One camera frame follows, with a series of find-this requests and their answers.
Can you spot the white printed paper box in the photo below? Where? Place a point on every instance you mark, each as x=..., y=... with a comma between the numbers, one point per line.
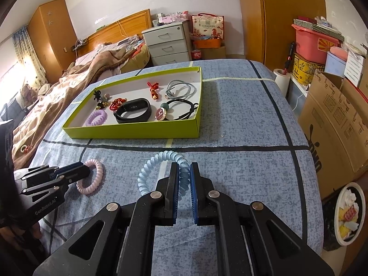
x=356, y=66

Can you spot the yellow patterned box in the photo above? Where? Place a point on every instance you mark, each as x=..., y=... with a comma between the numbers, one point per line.
x=306, y=69

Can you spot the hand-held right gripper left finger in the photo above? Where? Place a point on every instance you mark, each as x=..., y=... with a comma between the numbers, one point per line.
x=174, y=195

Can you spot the small cardboard box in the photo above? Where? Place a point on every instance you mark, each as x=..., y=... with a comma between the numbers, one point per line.
x=214, y=53

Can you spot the dotted curtain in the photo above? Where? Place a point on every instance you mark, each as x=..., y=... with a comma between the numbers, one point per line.
x=27, y=54

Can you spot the large cardboard box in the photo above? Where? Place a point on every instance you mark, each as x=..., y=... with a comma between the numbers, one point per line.
x=330, y=132

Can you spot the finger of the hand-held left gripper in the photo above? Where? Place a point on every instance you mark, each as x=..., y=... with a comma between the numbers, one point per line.
x=69, y=168
x=66, y=181

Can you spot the pink plastic bin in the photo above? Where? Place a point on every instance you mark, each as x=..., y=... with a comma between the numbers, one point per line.
x=307, y=44

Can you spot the white drawer cabinet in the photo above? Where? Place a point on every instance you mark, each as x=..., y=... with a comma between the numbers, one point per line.
x=166, y=44

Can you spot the blue plaid bed sheet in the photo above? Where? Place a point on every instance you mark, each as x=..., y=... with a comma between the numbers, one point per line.
x=244, y=138

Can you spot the wooden closet door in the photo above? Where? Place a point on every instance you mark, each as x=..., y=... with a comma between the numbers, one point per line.
x=281, y=20

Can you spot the red patterned gift bag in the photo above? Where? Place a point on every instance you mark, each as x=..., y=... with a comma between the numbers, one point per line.
x=208, y=26

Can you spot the brown teddy bear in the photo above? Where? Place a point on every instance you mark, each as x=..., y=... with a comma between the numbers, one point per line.
x=28, y=93

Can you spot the red soda can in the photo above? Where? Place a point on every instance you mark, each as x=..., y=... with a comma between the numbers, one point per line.
x=196, y=55

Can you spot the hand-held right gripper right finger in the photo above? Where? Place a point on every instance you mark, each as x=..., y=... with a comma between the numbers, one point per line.
x=193, y=195

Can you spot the orange wooden wardrobe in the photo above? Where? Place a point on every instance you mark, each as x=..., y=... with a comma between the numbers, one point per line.
x=51, y=37

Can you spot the grey striped tray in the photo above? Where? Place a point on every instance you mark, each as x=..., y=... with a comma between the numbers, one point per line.
x=319, y=28

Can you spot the pink bedding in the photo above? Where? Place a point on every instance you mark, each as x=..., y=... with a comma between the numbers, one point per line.
x=86, y=59

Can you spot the orange box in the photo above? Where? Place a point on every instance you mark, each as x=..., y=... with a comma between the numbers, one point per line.
x=207, y=44

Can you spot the white paper towel roll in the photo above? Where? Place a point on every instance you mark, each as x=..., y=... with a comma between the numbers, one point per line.
x=281, y=83

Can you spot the pink packages pile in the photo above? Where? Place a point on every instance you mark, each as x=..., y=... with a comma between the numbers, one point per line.
x=172, y=17

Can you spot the grey chair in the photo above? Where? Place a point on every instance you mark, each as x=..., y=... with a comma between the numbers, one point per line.
x=7, y=109

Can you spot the black smart band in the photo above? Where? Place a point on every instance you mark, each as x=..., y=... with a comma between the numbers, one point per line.
x=135, y=106

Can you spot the black trash bin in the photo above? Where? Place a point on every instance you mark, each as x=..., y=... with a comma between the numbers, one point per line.
x=349, y=215

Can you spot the green cardboard box tray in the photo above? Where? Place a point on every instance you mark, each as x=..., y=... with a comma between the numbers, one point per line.
x=135, y=130

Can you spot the wooden headboard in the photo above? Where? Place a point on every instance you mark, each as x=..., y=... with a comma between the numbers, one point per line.
x=120, y=26

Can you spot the brown blanket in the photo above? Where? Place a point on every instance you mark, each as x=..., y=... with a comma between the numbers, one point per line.
x=57, y=97

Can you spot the red gold knot charm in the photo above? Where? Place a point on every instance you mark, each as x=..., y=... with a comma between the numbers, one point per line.
x=153, y=90

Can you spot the red black stick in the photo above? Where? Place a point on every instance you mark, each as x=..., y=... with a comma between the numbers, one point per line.
x=289, y=57

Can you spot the light blue box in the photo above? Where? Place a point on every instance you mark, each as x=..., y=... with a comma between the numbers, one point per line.
x=335, y=64

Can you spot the pink round lid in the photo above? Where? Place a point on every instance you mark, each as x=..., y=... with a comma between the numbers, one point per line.
x=339, y=51

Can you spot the person's left hand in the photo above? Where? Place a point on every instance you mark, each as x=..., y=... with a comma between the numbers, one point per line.
x=36, y=231

